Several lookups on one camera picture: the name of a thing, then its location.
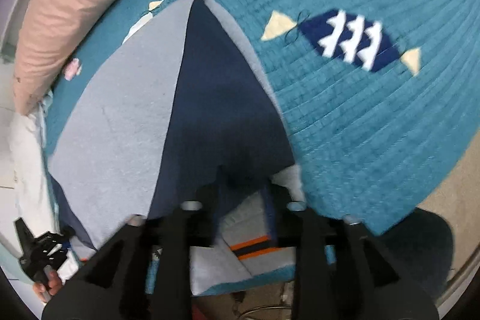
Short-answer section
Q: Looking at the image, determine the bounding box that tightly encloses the teal quilted bed cover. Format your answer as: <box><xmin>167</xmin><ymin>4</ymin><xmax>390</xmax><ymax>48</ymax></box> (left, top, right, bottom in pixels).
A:
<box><xmin>42</xmin><ymin>0</ymin><xmax>475</xmax><ymax>297</ymax></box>

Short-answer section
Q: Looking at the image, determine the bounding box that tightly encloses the person's left hand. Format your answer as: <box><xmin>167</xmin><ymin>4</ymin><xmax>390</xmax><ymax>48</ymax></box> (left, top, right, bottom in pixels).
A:
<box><xmin>32</xmin><ymin>270</ymin><xmax>64</xmax><ymax>303</ymax></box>

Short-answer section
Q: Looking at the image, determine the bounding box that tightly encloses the grey and navy sweater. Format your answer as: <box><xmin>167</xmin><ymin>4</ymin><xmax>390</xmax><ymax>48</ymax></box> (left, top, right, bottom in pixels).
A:
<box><xmin>47</xmin><ymin>0</ymin><xmax>301</xmax><ymax>295</ymax></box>

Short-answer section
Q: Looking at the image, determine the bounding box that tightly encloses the chair base with wheels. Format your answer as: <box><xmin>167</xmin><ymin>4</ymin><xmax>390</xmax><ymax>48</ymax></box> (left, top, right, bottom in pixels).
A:
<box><xmin>230</xmin><ymin>282</ymin><xmax>294</xmax><ymax>320</ymax></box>

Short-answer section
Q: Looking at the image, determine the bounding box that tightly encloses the white blanket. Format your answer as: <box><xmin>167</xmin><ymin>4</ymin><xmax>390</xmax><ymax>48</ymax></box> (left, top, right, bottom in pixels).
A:
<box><xmin>6</xmin><ymin>90</ymin><xmax>82</xmax><ymax>281</ymax></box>

